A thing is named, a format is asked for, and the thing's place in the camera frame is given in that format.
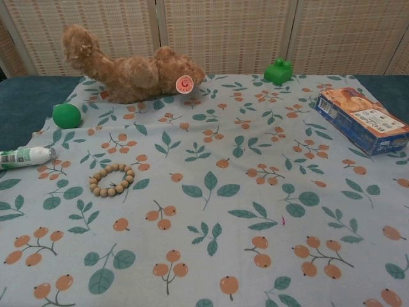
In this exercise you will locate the floral leaf fruit tablecloth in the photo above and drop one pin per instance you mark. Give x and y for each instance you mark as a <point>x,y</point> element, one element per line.
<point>223,198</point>

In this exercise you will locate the round red hang tag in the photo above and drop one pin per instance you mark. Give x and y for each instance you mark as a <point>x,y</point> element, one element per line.
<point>184,84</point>

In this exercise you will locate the green toy building block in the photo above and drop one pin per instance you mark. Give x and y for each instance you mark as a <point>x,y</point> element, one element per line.
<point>277,74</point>

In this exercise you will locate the brown plush teddy bear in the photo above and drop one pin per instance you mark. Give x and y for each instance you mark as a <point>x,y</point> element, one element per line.
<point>128,76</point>

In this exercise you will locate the woven folding screen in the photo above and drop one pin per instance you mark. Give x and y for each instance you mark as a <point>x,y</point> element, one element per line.
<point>223,32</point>

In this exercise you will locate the green ball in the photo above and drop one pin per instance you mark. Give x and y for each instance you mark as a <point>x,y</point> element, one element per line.
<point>66,115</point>

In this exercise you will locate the blue orange biscuit box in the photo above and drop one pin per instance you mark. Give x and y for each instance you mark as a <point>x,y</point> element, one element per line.
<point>361,121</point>

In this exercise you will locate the white green wrapped tube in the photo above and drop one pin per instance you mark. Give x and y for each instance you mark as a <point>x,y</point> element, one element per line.
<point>22,157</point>

